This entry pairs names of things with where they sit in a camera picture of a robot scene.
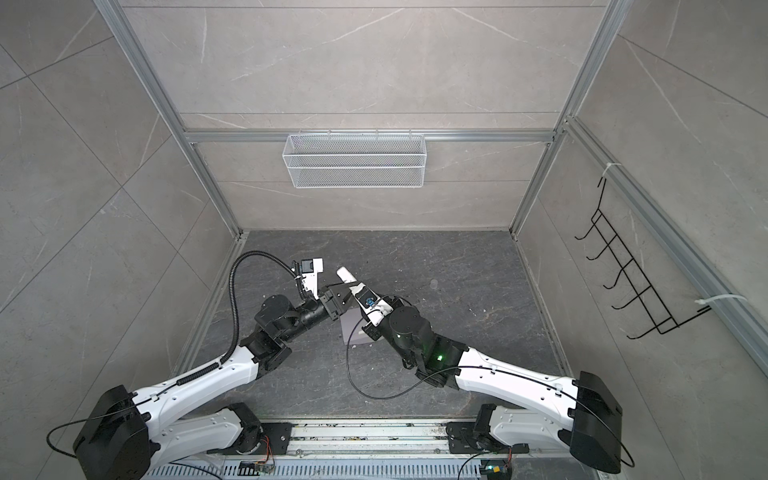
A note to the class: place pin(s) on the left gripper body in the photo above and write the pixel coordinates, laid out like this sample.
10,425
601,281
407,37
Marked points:
330,308

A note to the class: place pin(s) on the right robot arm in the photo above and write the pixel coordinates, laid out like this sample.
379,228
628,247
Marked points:
586,415

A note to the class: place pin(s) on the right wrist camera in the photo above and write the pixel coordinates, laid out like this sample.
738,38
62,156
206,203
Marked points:
371,303

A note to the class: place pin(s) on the grey purple envelope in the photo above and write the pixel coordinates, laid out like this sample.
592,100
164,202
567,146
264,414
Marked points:
352,324

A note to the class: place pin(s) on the black wire hook rack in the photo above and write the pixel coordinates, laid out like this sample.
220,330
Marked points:
631,273

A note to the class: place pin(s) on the aluminium rail frame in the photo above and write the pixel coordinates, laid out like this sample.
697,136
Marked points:
529,434

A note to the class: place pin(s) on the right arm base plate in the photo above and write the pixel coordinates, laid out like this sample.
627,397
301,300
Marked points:
460,437

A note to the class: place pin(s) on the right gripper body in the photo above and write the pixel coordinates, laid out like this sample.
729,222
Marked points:
376,333

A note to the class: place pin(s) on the white vented cable duct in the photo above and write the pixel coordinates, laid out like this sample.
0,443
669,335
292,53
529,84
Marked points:
324,469

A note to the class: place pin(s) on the white glue stick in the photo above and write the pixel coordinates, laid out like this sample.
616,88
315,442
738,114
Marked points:
347,278

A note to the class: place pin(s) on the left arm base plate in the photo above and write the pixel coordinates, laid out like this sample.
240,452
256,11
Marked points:
277,435

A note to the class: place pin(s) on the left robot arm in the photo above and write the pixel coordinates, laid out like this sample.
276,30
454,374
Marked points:
129,433

